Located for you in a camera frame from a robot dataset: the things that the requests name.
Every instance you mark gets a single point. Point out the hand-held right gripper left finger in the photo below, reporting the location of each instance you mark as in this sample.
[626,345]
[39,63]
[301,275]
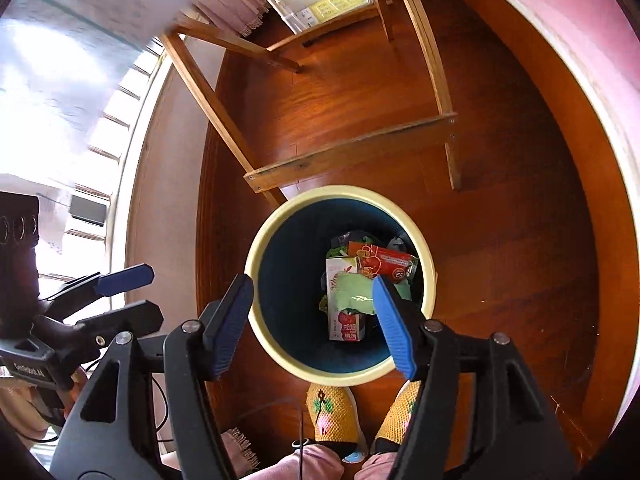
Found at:
[232,325]

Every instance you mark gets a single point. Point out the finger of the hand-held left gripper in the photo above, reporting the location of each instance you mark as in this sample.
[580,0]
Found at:
[125,278]
[130,317]

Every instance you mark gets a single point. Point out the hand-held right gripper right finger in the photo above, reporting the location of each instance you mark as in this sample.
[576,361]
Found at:
[395,330]

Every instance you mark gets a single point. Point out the small white drink carton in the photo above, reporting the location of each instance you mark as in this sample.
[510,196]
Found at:
[345,327]

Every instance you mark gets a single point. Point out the red packet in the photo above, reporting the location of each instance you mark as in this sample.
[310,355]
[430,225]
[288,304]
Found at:
[385,260]

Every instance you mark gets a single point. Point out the round cream rimmed trash bin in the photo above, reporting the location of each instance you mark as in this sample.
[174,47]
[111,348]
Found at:
[290,280]

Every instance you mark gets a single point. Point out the yellow knitted slipper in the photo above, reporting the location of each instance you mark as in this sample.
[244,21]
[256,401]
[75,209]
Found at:
[397,417]
[332,420]

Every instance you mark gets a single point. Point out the pink fringed mat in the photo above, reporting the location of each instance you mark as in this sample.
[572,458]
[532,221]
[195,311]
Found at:
[240,447]

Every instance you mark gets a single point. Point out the window with dark grille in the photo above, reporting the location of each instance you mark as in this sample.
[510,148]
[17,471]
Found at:
[125,125]

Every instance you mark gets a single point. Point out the person's pink pants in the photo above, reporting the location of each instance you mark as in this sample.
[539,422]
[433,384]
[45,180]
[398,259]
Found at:
[320,466]

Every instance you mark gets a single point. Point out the pink fringed cloth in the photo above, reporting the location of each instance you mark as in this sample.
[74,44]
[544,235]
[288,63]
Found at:
[225,2]

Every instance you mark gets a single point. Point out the pink bed sheet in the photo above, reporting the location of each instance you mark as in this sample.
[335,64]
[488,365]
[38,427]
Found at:
[575,10]

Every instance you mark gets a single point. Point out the wooden table frame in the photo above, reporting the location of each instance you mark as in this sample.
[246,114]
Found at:
[350,147]

